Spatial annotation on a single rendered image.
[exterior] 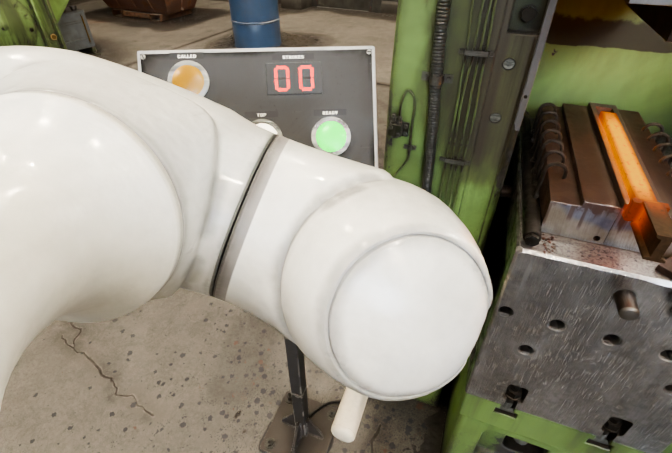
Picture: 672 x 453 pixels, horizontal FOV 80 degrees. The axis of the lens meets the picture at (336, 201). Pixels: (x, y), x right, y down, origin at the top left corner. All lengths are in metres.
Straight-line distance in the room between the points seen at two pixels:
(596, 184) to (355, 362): 0.67
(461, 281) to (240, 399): 1.43
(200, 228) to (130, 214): 0.04
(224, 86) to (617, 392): 0.88
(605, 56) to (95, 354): 1.88
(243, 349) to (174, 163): 1.51
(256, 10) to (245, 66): 4.44
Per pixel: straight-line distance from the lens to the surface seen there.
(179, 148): 0.19
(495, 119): 0.83
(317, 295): 0.16
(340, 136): 0.60
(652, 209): 0.72
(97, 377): 1.79
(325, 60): 0.62
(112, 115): 0.18
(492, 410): 1.10
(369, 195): 0.18
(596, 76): 1.16
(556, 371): 0.94
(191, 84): 0.63
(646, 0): 0.64
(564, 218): 0.76
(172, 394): 1.64
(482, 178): 0.88
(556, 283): 0.77
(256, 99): 0.61
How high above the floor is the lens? 1.36
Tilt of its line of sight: 36 degrees down
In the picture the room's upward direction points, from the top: straight up
